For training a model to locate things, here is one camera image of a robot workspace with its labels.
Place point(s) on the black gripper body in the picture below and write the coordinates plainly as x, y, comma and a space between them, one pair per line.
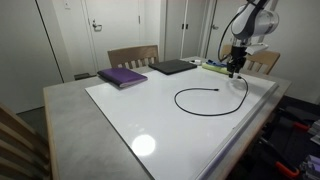
238, 55

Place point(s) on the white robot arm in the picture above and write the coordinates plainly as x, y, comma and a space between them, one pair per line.
253, 20

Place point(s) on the blue cloth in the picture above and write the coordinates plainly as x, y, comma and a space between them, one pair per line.
215, 63

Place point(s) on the wooden chair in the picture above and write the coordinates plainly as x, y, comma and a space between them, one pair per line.
133, 53
20, 143
263, 61

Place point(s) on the small white object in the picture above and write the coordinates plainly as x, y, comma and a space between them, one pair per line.
195, 62

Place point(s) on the white closet door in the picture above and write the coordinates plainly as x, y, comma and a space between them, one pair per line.
195, 33
173, 33

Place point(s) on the black laptop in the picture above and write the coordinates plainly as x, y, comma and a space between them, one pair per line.
171, 66

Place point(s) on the large whiteboard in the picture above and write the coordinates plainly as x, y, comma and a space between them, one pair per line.
150, 126

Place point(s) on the purple notebook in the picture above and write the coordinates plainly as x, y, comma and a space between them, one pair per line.
121, 76

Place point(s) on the dark floor vent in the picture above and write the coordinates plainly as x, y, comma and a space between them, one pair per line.
85, 76

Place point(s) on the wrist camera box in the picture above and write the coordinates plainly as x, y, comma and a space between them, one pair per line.
256, 49

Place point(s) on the aluminium extrusion rail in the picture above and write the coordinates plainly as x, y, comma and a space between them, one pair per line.
311, 166

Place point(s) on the white light switch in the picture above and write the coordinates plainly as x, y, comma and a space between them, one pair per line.
67, 4

